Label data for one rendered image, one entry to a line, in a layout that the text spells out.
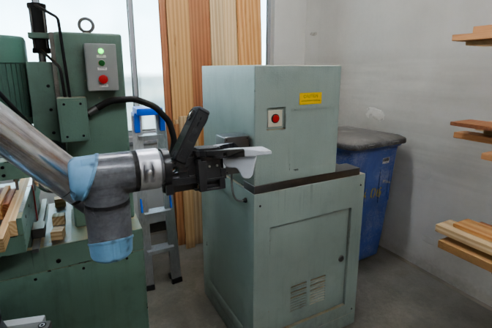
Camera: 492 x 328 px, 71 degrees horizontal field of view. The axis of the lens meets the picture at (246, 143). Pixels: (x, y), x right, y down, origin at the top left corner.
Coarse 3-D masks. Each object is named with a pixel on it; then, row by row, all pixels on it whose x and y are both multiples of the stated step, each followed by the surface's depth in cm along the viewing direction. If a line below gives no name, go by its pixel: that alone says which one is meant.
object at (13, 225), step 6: (24, 186) 134; (24, 192) 128; (18, 198) 121; (18, 204) 116; (12, 210) 111; (18, 210) 111; (12, 216) 107; (12, 222) 104; (12, 228) 104; (12, 234) 104
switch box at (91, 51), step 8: (88, 48) 117; (96, 48) 118; (104, 48) 119; (112, 48) 120; (88, 56) 117; (96, 56) 118; (112, 56) 120; (88, 64) 118; (96, 64) 119; (112, 64) 121; (88, 72) 118; (96, 72) 119; (104, 72) 120; (112, 72) 121; (88, 80) 119; (96, 80) 120; (112, 80) 122; (88, 88) 120; (96, 88) 120; (104, 88) 121; (112, 88) 122
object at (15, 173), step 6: (0, 162) 123; (6, 162) 124; (0, 168) 123; (6, 168) 124; (12, 168) 125; (0, 174) 124; (6, 174) 125; (12, 174) 126; (18, 174) 126; (24, 174) 127; (0, 180) 124; (18, 180) 129
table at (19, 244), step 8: (0, 184) 151; (8, 184) 151; (32, 208) 129; (32, 216) 127; (0, 224) 112; (32, 224) 125; (24, 232) 107; (16, 240) 105; (24, 240) 106; (8, 248) 105; (16, 248) 106; (24, 248) 106; (0, 256) 104
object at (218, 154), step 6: (210, 150) 65; (216, 150) 64; (222, 150) 64; (228, 150) 64; (234, 150) 64; (240, 150) 64; (216, 156) 64; (222, 156) 64; (228, 156) 65; (234, 156) 65; (240, 156) 65
